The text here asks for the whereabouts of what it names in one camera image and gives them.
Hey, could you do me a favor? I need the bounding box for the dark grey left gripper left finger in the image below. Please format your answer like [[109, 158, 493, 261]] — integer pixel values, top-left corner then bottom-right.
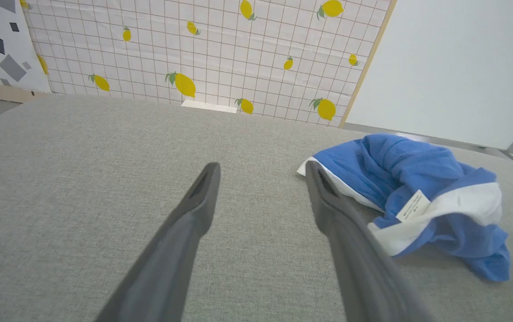
[[95, 162, 221, 322]]

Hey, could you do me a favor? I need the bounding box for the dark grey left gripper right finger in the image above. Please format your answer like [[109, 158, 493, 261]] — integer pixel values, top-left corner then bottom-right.
[[305, 160, 437, 322]]

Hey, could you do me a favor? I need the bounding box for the blue and white garment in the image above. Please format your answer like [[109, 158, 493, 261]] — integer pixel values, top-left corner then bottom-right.
[[297, 133, 511, 282]]

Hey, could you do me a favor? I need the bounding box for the white foam block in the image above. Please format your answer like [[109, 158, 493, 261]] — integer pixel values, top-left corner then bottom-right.
[[180, 99, 238, 114]]

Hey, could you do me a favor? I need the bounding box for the plain white board panel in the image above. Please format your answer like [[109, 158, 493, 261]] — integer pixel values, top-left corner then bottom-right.
[[343, 0, 513, 150]]

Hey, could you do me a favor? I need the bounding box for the lemon print grid partition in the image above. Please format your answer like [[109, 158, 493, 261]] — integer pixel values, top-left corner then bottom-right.
[[19, 0, 393, 128]]

